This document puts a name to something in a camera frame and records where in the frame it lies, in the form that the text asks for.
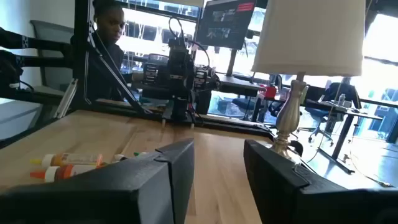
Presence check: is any black office desk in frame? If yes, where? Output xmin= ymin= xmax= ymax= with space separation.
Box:
xmin=303 ymin=93 xmax=398 ymax=175

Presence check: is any white shade silver table lamp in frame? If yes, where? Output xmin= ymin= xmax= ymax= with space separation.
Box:
xmin=251 ymin=0 xmax=367 ymax=164

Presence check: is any blue office chair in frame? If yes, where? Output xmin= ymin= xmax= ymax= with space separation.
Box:
xmin=303 ymin=82 xmax=363 ymax=147

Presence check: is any grey office desk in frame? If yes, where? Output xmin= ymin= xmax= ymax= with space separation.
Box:
xmin=214 ymin=73 xmax=267 ymax=98

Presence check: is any red container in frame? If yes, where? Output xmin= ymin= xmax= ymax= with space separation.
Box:
xmin=263 ymin=83 xmax=278 ymax=101

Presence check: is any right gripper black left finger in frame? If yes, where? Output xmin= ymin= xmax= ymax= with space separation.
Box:
xmin=0 ymin=138 xmax=195 ymax=224

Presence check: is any person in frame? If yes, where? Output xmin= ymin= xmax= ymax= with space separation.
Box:
xmin=70 ymin=0 xmax=146 ymax=103

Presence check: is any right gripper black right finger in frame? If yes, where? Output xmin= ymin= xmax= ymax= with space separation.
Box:
xmin=243 ymin=139 xmax=398 ymax=224

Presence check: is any orange cap food coloring bottle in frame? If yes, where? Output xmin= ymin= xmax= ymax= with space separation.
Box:
xmin=29 ymin=164 xmax=108 ymax=184

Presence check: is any grey chair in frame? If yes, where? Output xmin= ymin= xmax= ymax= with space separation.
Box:
xmin=29 ymin=19 xmax=75 ymax=94

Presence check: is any black lamp cord plug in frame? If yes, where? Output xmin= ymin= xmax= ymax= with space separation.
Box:
xmin=289 ymin=139 xmax=304 ymax=157

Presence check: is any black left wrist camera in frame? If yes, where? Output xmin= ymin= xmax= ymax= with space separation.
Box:
xmin=169 ymin=38 xmax=188 ymax=60

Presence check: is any black computer monitor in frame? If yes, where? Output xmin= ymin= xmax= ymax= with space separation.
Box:
xmin=195 ymin=0 xmax=258 ymax=77

